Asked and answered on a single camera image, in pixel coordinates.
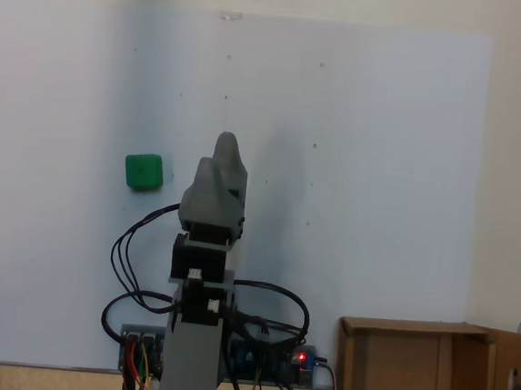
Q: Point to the brown cardboard box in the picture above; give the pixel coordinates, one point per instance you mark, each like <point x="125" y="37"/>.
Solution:
<point x="409" y="377"/>

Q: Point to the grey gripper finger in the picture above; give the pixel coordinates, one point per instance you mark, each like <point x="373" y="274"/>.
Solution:
<point x="204" y="190"/>
<point x="231" y="165"/>

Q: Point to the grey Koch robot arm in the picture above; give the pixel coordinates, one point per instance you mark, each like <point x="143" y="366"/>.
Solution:
<point x="191" y="358"/>

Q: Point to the circuit board with blue parts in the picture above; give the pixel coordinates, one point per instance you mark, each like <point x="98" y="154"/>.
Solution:
<point x="304" y="367"/>

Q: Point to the large white paper sheet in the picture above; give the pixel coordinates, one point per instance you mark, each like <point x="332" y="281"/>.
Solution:
<point x="359" y="167"/>

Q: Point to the green dice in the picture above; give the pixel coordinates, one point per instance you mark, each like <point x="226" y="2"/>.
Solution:
<point x="144" y="172"/>

